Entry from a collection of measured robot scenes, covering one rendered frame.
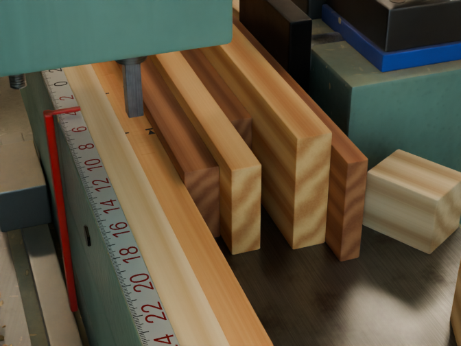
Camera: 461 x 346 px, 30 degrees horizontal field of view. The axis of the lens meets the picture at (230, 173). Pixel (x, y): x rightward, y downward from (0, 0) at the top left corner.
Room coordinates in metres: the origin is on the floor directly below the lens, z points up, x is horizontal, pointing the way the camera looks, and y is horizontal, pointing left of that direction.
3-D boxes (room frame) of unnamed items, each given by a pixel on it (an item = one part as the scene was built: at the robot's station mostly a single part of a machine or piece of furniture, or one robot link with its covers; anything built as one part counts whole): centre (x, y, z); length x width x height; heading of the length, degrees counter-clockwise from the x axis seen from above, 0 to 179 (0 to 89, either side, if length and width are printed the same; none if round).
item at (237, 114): (0.51, 0.02, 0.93); 0.16 x 0.02 x 0.05; 19
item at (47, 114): (0.43, 0.10, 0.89); 0.02 x 0.01 x 0.14; 109
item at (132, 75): (0.44, 0.06, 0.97); 0.01 x 0.01 x 0.05; 19
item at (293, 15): (0.53, -0.06, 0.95); 0.09 x 0.07 x 0.09; 19
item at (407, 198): (0.40, -0.10, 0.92); 0.04 x 0.03 x 0.04; 49
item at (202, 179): (0.48, 0.05, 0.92); 0.19 x 0.02 x 0.05; 19
